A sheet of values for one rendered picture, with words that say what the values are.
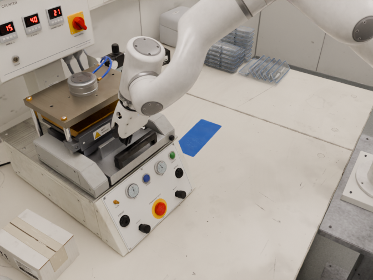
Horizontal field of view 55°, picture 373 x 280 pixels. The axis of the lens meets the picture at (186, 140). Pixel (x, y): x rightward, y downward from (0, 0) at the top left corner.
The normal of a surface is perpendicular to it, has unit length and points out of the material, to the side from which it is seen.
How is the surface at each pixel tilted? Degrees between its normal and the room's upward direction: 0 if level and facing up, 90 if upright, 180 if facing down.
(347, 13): 70
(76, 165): 0
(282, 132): 0
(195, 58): 75
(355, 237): 0
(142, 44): 19
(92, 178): 41
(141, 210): 65
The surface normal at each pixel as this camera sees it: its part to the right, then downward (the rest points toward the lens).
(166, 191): 0.72, 0.02
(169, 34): -0.63, 0.49
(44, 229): -0.01, -0.76
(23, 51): 0.79, 0.38
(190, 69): 0.72, 0.26
